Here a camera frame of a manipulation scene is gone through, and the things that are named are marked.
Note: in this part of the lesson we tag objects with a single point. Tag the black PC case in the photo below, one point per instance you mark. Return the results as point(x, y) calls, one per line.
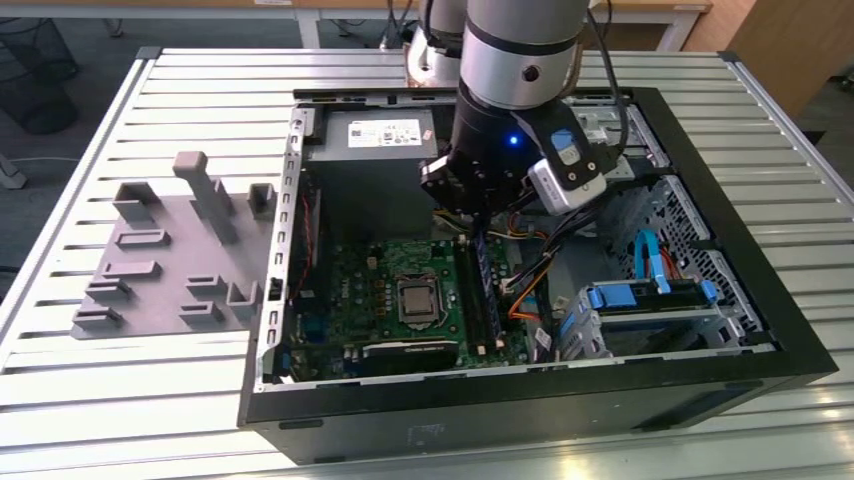
point(533, 425)

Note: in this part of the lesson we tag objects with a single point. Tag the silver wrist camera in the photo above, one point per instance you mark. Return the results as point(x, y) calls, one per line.
point(567, 197)

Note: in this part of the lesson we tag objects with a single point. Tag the wooden cabinet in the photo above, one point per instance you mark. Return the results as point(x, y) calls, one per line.
point(787, 50)

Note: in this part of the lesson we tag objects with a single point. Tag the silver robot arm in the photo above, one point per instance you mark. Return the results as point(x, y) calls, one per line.
point(520, 30)

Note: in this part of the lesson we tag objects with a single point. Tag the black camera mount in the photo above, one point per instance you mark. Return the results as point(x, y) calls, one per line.
point(553, 120)

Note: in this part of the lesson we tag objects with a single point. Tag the green motherboard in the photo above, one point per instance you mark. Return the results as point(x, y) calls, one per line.
point(360, 260)

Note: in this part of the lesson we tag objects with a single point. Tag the black graphics card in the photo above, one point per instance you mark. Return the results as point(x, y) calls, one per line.
point(407, 352)

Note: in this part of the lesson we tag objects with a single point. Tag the grey parts rack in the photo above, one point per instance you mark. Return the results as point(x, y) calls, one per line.
point(173, 235)

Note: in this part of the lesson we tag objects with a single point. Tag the grey metal drive cage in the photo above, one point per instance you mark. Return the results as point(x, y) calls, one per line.
point(593, 122)

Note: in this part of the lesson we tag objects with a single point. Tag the white framed desk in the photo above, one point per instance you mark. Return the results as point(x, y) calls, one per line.
point(676, 30)

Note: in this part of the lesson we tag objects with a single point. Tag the black mesh waste bin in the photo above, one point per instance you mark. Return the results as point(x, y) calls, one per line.
point(40, 75)

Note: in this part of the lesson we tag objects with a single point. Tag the grey power supply unit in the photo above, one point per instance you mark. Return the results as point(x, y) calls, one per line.
point(373, 190)

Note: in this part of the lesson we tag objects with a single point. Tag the grey metal disk bay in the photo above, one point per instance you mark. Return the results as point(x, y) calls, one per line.
point(660, 316)

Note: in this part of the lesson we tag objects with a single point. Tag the silver CPU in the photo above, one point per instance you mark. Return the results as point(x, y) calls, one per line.
point(417, 300)

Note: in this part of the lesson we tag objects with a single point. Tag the hard disk in blue carrier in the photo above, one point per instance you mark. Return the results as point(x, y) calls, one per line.
point(613, 297)

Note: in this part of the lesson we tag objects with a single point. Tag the CPU socket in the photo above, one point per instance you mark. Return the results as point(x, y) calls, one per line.
point(417, 278)

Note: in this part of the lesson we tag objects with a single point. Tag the blue drive bay latch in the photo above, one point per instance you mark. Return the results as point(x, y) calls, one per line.
point(561, 139)

